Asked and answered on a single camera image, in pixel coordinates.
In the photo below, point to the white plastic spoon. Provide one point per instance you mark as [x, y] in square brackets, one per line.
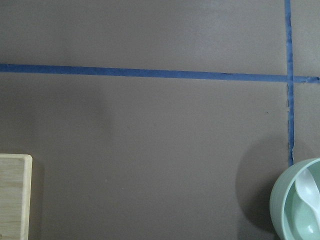
[308, 192]

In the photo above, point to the mint green bowl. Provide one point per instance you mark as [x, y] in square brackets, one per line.
[293, 219]

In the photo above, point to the bamboo cutting board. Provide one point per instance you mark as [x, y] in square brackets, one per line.
[15, 195]

